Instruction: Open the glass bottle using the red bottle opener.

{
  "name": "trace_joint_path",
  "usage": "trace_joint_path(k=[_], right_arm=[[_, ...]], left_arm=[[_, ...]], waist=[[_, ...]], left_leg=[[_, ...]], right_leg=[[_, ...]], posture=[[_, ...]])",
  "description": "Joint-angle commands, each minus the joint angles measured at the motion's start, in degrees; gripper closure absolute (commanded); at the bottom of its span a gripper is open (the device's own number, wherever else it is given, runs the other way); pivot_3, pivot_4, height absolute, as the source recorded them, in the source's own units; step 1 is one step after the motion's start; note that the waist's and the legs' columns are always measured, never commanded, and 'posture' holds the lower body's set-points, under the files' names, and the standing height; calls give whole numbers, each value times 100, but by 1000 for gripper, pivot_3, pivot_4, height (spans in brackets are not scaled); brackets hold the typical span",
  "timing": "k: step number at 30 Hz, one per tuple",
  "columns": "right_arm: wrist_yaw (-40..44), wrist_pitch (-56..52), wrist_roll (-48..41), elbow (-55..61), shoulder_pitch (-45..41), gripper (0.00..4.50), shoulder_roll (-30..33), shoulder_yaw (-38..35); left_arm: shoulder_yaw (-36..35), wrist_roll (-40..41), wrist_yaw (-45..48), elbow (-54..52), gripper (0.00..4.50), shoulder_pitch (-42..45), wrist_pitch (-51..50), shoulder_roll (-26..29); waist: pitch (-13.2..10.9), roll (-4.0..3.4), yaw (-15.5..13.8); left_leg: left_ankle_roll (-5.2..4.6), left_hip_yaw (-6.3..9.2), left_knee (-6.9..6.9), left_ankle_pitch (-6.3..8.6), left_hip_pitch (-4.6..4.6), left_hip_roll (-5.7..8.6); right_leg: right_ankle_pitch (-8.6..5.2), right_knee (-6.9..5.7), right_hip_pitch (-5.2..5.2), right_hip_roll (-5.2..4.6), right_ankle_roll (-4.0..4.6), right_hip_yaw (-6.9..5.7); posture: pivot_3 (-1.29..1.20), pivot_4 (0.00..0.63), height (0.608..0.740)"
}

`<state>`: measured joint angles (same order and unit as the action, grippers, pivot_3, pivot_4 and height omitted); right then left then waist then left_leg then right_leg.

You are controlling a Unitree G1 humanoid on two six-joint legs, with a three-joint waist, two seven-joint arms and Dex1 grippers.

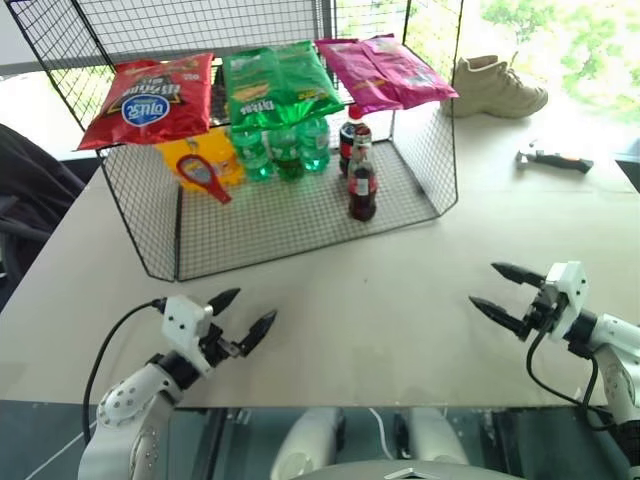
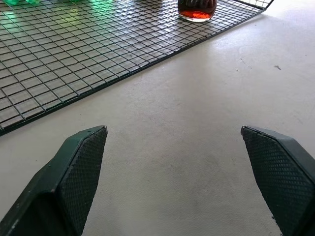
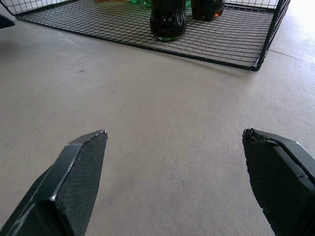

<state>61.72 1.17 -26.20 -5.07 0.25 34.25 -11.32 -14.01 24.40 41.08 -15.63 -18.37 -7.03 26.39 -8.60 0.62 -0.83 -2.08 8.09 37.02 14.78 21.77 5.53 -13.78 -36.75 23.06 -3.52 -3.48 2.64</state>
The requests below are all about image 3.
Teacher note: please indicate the green soda bottle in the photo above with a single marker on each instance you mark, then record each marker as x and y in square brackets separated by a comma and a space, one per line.
[140, 2]

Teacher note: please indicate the cola bottle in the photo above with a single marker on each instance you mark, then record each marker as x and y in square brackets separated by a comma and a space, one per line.
[208, 9]
[168, 24]

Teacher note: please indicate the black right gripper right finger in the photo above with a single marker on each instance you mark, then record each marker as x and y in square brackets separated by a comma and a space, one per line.
[278, 177]

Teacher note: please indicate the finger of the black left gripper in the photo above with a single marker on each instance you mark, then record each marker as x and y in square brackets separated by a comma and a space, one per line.
[5, 20]

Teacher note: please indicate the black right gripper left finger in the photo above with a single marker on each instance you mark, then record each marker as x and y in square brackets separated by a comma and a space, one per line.
[73, 177]

